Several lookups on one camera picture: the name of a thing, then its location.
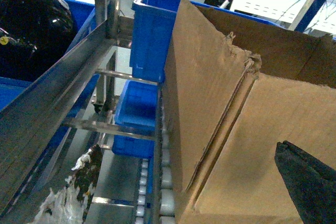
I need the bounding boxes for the black foam left gripper finger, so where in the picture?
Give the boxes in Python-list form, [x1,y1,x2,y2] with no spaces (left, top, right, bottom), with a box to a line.
[274,141,335,223]

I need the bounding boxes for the large cardboard box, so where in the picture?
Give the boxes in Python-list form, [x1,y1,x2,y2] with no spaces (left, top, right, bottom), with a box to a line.
[163,0,335,223]

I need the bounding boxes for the metal roller shelf rack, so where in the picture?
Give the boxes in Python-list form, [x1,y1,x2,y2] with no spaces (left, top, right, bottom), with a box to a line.
[1,0,165,223]

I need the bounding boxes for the blue plastic crate lower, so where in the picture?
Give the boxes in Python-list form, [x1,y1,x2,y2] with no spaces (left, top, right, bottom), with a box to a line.
[112,80,158,159]

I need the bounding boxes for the blue plastic crate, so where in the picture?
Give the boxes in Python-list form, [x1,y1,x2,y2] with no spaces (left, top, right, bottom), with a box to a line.
[0,0,100,162]
[129,0,279,83]
[112,80,158,159]

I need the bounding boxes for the blue plastic crate left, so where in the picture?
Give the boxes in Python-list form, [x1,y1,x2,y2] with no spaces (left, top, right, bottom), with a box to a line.
[0,0,100,162]

